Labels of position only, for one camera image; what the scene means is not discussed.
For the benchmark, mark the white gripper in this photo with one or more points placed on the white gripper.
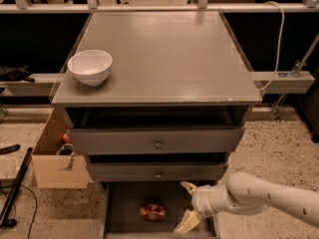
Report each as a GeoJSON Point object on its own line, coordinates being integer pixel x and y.
{"type": "Point", "coordinates": [201, 199]}

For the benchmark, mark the red coke can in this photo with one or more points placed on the red coke can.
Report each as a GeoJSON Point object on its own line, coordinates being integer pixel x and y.
{"type": "Point", "coordinates": [153, 212]}

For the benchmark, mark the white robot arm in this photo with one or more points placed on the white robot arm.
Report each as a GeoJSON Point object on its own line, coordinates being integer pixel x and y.
{"type": "Point", "coordinates": [246, 194]}

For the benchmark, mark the grey bottom drawer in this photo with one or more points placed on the grey bottom drawer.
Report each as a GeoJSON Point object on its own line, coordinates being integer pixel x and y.
{"type": "Point", "coordinates": [123, 220]}

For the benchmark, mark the grey drawer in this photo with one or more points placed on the grey drawer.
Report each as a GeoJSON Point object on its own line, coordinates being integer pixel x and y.
{"type": "Point", "coordinates": [149, 140]}
{"type": "Point", "coordinates": [156, 171]}
{"type": "Point", "coordinates": [123, 220]}

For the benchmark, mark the grey middle drawer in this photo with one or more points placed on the grey middle drawer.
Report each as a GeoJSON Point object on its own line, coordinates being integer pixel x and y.
{"type": "Point", "coordinates": [156, 171]}

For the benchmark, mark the grey drawer cabinet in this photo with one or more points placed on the grey drawer cabinet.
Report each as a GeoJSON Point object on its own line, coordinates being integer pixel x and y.
{"type": "Point", "coordinates": [170, 70]}

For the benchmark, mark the grey top drawer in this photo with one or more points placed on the grey top drawer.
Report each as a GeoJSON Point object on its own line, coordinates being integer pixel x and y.
{"type": "Point", "coordinates": [149, 140]}

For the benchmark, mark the cardboard box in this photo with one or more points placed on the cardboard box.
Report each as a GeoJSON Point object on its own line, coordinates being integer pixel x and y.
{"type": "Point", "coordinates": [53, 170]}

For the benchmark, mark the orange ball in box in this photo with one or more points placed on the orange ball in box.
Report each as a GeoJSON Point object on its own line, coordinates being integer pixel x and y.
{"type": "Point", "coordinates": [65, 138]}

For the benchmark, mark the white bowl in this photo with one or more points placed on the white bowl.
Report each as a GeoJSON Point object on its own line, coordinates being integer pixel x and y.
{"type": "Point", "coordinates": [91, 67]}

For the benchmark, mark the black pole stand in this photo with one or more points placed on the black pole stand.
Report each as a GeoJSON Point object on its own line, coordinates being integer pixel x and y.
{"type": "Point", "coordinates": [14, 188]}

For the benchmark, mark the black cloth bundle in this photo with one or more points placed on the black cloth bundle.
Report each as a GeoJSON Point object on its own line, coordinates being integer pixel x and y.
{"type": "Point", "coordinates": [15, 74]}

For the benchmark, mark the grey metal railing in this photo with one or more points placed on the grey metal railing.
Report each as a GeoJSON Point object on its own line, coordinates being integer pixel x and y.
{"type": "Point", "coordinates": [25, 6]}

